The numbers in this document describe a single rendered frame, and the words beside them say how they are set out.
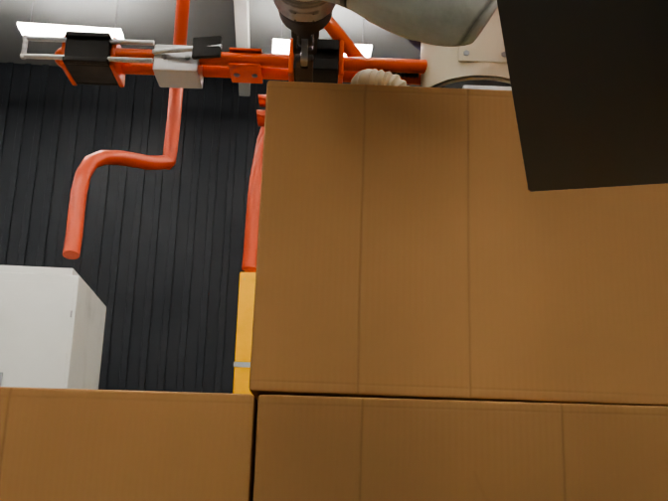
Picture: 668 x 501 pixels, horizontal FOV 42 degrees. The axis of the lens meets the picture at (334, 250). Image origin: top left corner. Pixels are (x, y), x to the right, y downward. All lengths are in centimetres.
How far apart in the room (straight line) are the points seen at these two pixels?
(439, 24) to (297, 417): 48
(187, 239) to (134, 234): 72
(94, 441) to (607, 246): 66
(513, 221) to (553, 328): 14
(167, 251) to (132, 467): 1110
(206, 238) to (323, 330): 1106
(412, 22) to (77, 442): 62
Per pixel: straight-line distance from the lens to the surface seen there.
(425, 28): 103
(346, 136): 110
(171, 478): 103
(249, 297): 856
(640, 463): 108
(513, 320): 106
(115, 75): 141
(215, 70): 140
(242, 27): 1109
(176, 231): 1217
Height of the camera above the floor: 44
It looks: 15 degrees up
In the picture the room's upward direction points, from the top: 2 degrees clockwise
